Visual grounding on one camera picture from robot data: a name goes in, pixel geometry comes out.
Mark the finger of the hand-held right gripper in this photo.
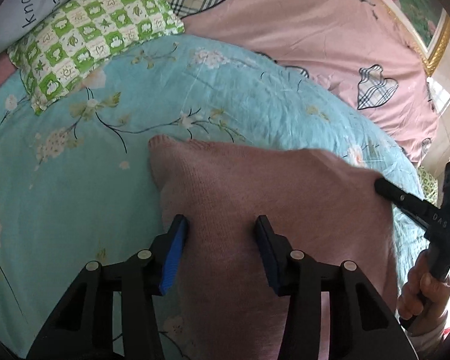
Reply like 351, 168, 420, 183
374, 178, 439, 233

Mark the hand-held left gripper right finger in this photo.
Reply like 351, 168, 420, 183
254, 215, 421, 360

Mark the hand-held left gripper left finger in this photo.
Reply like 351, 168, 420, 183
26, 214, 190, 360

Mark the pink knitted sweater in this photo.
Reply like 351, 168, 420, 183
148, 135, 400, 360

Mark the person's right hand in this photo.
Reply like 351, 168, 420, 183
397, 249, 450, 325

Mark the green checked pillow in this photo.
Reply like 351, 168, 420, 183
416, 165, 439, 205
7, 0, 186, 117

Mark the teal floral bedsheet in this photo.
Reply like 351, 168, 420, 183
0, 34, 428, 360

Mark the pink quilt with plaid hearts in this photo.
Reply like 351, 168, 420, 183
146, 0, 441, 167

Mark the gold framed floral painting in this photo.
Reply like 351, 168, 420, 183
345, 0, 450, 77

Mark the white pillow black lettering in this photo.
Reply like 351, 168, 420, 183
0, 0, 115, 51

